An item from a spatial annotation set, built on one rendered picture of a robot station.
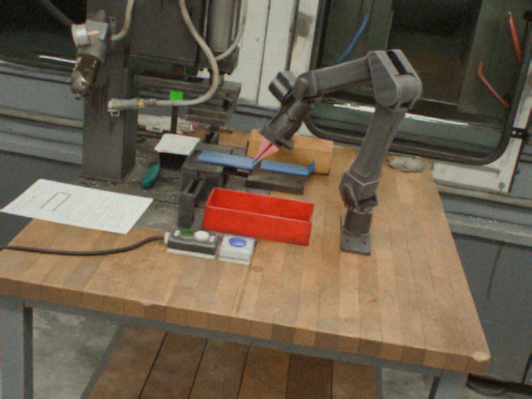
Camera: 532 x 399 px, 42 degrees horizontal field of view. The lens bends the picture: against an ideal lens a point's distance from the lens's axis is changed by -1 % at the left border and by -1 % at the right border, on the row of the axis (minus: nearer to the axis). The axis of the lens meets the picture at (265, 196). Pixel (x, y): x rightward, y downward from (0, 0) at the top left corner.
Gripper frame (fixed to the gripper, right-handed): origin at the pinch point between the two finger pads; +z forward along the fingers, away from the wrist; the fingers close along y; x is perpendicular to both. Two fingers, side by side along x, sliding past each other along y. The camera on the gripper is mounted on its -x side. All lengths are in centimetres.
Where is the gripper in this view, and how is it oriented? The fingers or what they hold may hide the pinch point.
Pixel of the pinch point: (256, 159)
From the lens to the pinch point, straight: 181.5
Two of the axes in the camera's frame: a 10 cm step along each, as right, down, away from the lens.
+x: -0.7, 3.4, -9.4
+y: -7.8, -6.0, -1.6
